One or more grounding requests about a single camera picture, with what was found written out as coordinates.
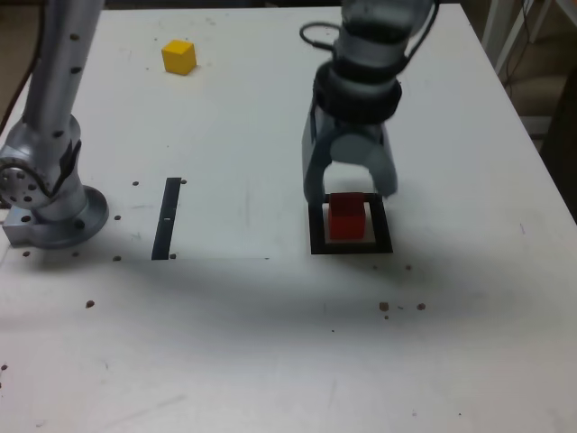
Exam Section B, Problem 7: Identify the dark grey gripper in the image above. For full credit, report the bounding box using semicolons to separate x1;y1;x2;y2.
300;105;401;206

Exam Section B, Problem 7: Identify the red cube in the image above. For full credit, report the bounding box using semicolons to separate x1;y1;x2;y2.
327;191;366;242

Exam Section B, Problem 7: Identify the yellow cube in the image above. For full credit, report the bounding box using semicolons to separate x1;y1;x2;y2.
161;39;198;76

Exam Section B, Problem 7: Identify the black tape square outline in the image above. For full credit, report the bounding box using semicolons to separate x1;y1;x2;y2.
307;192;395;256

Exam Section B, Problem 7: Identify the black tape strip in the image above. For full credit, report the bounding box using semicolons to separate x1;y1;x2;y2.
151;176;183;262

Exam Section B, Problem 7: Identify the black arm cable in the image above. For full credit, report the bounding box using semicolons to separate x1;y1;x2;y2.
298;0;441;62

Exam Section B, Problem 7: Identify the white metal frame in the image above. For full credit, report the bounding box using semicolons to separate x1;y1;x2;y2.
480;0;558;78

